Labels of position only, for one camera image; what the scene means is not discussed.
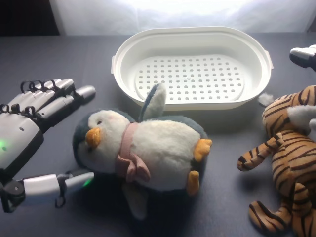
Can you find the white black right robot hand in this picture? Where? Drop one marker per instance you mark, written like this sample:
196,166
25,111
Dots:
302,55

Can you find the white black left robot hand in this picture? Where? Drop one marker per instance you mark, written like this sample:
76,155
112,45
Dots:
22,128

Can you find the orange striped tiger plush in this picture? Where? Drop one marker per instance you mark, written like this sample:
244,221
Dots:
288,138

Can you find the grey white penguin plush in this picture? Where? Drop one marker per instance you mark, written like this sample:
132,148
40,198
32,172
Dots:
158,150

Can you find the white perforated plastic tray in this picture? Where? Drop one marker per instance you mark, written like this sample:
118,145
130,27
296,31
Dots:
190,74

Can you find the grey table cloth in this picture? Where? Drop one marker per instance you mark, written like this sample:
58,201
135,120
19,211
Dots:
61,222

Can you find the white backdrop sheet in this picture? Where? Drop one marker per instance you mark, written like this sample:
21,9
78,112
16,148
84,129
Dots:
172,12

